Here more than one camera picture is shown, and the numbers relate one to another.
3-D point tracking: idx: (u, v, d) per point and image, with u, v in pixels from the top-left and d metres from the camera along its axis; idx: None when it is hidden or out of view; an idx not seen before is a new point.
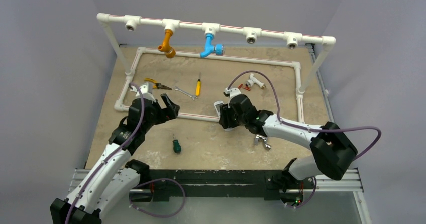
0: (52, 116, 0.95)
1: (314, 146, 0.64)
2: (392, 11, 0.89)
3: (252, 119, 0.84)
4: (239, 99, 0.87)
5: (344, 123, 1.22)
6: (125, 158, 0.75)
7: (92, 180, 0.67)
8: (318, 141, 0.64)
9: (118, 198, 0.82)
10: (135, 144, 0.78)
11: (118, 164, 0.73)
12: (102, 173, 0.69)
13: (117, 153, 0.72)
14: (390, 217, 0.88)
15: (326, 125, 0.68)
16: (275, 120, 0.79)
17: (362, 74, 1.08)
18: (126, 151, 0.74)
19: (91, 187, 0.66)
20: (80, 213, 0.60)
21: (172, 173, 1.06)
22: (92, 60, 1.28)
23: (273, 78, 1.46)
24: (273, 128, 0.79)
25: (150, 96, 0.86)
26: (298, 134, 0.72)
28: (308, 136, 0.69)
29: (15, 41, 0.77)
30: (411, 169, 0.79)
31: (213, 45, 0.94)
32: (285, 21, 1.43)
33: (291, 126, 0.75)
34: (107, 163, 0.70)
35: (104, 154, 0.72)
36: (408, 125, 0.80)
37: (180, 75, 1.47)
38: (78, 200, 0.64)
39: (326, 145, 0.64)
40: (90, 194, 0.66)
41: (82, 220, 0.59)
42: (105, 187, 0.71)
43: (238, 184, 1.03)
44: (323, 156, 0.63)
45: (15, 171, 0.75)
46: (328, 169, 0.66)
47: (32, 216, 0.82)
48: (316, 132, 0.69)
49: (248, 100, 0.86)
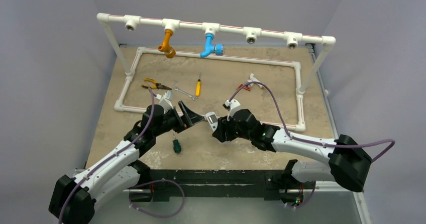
0: (51, 116, 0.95)
1: (333, 164, 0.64)
2: (393, 11, 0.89)
3: (259, 137, 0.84)
4: (243, 116, 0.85)
5: (344, 123, 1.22)
6: (134, 157, 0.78)
7: (102, 166, 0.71)
8: (337, 158, 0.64)
9: (113, 193, 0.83)
10: (145, 147, 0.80)
11: (128, 160, 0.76)
12: (112, 162, 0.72)
13: (129, 149, 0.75)
14: (390, 217, 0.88)
15: (340, 139, 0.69)
16: (285, 136, 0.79)
17: (362, 74, 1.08)
18: (137, 151, 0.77)
19: (99, 172, 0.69)
20: (82, 193, 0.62)
21: (172, 173, 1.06)
22: (91, 60, 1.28)
23: (273, 78, 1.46)
24: (283, 144, 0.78)
25: (169, 104, 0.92)
26: (313, 150, 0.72)
28: (324, 153, 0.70)
29: (15, 41, 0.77)
30: (411, 169, 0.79)
31: (213, 45, 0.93)
32: (285, 21, 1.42)
33: (303, 141, 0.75)
34: (118, 156, 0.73)
35: (116, 148, 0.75)
36: (408, 126, 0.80)
37: (180, 75, 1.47)
38: (84, 181, 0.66)
39: (344, 160, 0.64)
40: (97, 178, 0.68)
41: (83, 200, 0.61)
42: (109, 177, 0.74)
43: (238, 184, 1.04)
44: (342, 172, 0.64)
45: (15, 171, 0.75)
46: (347, 182, 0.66)
47: (32, 216, 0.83)
48: (331, 147, 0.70)
49: (252, 116, 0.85)
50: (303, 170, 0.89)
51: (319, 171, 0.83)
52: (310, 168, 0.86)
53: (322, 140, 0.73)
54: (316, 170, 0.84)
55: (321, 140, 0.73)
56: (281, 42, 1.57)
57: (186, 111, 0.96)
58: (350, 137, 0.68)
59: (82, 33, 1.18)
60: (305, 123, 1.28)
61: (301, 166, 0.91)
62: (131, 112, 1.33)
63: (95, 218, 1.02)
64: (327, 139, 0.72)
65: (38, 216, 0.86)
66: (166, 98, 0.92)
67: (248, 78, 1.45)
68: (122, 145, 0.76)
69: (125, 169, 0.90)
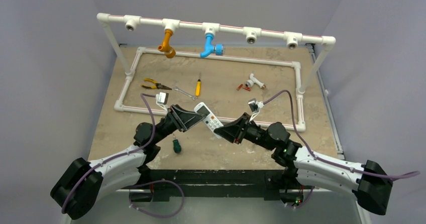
0: (51, 116, 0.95)
1: (362, 191, 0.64)
2: (393, 11, 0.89)
3: (282, 153, 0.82)
4: (280, 134, 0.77)
5: (345, 123, 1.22)
6: (139, 161, 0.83)
7: (115, 159, 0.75)
8: (366, 186, 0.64)
9: (110, 188, 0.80)
10: (149, 157, 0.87)
11: (135, 161, 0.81)
12: (126, 158, 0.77)
13: (139, 152, 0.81)
14: (390, 216, 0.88)
15: (367, 165, 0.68)
16: (308, 155, 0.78)
17: (362, 74, 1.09)
18: (142, 156, 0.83)
19: (112, 163, 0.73)
20: (95, 177, 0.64)
21: (172, 172, 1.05)
22: (91, 60, 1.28)
23: (273, 78, 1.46)
24: (305, 164, 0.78)
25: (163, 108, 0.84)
26: (340, 174, 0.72)
28: (352, 178, 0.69)
29: (16, 41, 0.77)
30: (410, 168, 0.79)
31: (213, 45, 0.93)
32: (285, 21, 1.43)
33: (327, 163, 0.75)
34: (129, 155, 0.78)
35: (128, 148, 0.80)
36: (408, 126, 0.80)
37: (180, 75, 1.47)
38: (98, 166, 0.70)
39: (373, 188, 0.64)
40: (109, 168, 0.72)
41: (95, 183, 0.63)
42: (116, 172, 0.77)
43: (238, 184, 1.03)
44: (368, 199, 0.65)
45: (15, 172, 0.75)
46: (366, 204, 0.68)
47: (31, 216, 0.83)
48: (359, 173, 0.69)
49: (288, 135, 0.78)
50: (312, 178, 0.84)
51: (336, 185, 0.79)
52: (321, 177, 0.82)
53: (349, 163, 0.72)
54: (330, 182, 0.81)
55: (348, 163, 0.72)
56: (281, 42, 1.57)
57: (179, 115, 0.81)
58: (377, 163, 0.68)
59: (82, 33, 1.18)
60: (305, 123, 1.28)
61: (308, 174, 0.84)
62: (131, 112, 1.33)
63: (95, 218, 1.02)
64: (353, 163, 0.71)
65: (37, 216, 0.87)
66: (159, 102, 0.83)
67: (248, 78, 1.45)
68: (133, 147, 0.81)
69: None
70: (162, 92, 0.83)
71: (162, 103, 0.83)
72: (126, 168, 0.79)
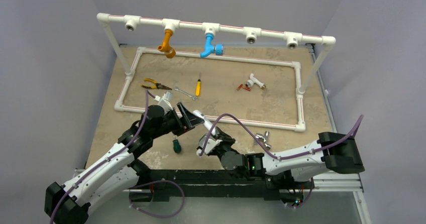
0: (51, 117, 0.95)
1: (333, 166, 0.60)
2: (394, 11, 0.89)
3: (252, 172, 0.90)
4: (234, 160, 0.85)
5: (345, 122, 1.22)
6: (129, 160, 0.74)
7: (92, 174, 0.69)
8: (331, 159, 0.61)
9: (108, 195, 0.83)
10: (141, 150, 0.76)
11: (121, 163, 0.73)
12: (104, 169, 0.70)
13: (122, 153, 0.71)
14: (391, 217, 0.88)
15: (322, 139, 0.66)
16: (273, 160, 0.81)
17: (362, 74, 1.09)
18: (131, 154, 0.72)
19: (88, 180, 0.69)
20: (71, 203, 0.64)
21: (172, 172, 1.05)
22: (91, 60, 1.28)
23: (273, 78, 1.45)
24: (276, 169, 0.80)
25: (167, 104, 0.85)
26: (306, 161, 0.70)
28: (316, 159, 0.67)
29: (16, 41, 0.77)
30: (410, 169, 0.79)
31: (213, 46, 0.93)
32: (285, 21, 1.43)
33: (290, 158, 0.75)
34: (110, 161, 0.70)
35: (109, 152, 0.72)
36: (408, 126, 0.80)
37: (180, 75, 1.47)
38: (72, 190, 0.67)
39: (338, 157, 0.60)
40: (86, 186, 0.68)
41: (71, 210, 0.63)
42: (103, 182, 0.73)
43: (238, 185, 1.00)
44: (345, 170, 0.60)
45: (13, 173, 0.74)
46: (351, 171, 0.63)
47: (30, 216, 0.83)
48: (319, 151, 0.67)
49: (243, 157, 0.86)
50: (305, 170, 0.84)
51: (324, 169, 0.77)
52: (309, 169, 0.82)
53: (307, 147, 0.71)
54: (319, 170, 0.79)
55: (306, 148, 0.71)
56: (281, 42, 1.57)
57: (186, 113, 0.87)
58: (329, 132, 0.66)
59: (82, 33, 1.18)
60: (305, 123, 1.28)
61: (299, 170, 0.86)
62: (130, 112, 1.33)
63: (95, 219, 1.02)
64: (311, 143, 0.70)
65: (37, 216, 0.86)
66: (166, 99, 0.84)
67: (248, 78, 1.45)
68: (116, 149, 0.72)
69: (124, 170, 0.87)
70: (169, 92, 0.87)
71: (168, 99, 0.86)
72: (112, 174, 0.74)
